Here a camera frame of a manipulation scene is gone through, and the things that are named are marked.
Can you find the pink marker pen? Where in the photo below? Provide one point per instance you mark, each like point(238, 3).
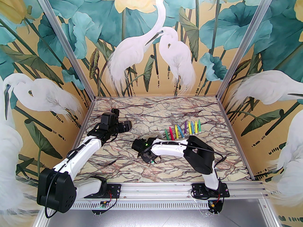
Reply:
point(171, 133)

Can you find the yellow marker pen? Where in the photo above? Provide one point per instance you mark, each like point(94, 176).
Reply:
point(189, 128)
point(176, 132)

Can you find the purple marker pen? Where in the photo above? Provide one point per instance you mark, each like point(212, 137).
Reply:
point(181, 133)

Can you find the blue marker pen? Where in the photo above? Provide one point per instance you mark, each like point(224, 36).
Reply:
point(185, 126)
point(192, 128)

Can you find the lime marker pen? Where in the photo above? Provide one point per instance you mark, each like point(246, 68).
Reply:
point(196, 127)

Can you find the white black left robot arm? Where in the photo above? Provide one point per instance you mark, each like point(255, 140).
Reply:
point(56, 188)

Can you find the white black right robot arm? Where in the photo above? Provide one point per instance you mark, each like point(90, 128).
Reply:
point(198, 155)

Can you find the clear plastic wrapper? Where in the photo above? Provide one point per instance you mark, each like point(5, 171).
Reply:
point(161, 134)

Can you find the perforated metal strip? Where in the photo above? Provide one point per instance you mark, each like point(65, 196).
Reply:
point(153, 205)

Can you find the grey metal sheet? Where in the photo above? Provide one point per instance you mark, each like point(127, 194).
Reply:
point(153, 219)

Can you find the small green circuit board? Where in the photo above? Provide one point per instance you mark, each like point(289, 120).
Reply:
point(103, 205)

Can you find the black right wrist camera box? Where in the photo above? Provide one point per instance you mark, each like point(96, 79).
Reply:
point(138, 144)

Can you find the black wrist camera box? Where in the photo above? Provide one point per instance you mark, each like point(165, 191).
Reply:
point(115, 111)
point(138, 144)

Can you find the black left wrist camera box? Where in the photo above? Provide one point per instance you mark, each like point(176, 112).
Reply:
point(115, 111)

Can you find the aluminium table side rail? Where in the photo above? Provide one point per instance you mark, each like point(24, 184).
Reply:
point(223, 110)
point(89, 110)

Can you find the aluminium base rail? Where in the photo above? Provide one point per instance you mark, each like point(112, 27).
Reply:
point(153, 190)

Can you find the aluminium table end rail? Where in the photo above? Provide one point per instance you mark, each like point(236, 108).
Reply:
point(153, 96)

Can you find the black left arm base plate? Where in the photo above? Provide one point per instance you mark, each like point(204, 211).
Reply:
point(114, 189)

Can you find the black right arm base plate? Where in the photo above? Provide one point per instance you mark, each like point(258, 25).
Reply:
point(197, 190)

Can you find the black bracket with yellow connector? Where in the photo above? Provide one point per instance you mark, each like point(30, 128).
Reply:
point(214, 208)

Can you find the aluminium frame post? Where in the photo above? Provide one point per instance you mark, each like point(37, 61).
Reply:
point(65, 41)
point(248, 41)

